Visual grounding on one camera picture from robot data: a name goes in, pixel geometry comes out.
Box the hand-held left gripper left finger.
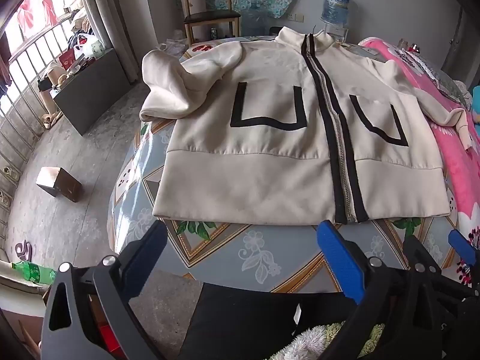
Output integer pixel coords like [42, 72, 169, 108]
[40, 219, 169, 360]

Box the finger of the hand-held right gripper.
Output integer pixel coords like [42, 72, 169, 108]
[403, 234, 443, 272]
[448, 229, 480, 269]

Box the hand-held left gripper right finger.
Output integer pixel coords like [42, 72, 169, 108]
[317, 220, 447, 360]

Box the cream zip jacket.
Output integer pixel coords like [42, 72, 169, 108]
[139, 26, 474, 226]

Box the pink floral blanket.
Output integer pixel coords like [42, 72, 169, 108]
[358, 37, 480, 289]

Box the fruit print tablecloth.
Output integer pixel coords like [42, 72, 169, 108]
[107, 35, 464, 295]

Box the fuzzy white green cloth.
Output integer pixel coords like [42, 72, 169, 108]
[270, 320, 387, 360]

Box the green plastic bottle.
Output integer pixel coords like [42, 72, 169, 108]
[11, 260, 57, 286]

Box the small wooden box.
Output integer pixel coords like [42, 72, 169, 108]
[35, 166, 82, 203]

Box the purple slipper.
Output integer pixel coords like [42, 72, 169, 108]
[14, 239, 32, 260]

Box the blue plush toy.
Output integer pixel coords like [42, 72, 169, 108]
[470, 84, 480, 124]

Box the black white patterned cloth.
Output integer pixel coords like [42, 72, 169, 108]
[397, 49, 469, 109]

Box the grey cabinet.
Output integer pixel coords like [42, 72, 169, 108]
[52, 48, 130, 136]

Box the white water dispenser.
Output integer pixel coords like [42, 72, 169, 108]
[319, 24, 349, 44]

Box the white plastic bag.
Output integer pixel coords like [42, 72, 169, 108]
[73, 32, 106, 59]

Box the metal window railing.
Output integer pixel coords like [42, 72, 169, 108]
[0, 11, 76, 211]

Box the blue water jug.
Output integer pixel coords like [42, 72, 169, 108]
[320, 0, 351, 29]

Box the grey curtain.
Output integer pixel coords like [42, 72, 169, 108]
[80, 0, 158, 83]

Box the wooden chair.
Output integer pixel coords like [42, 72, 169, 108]
[178, 0, 242, 46]

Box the pink hanging garment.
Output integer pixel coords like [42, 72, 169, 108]
[17, 0, 59, 40]

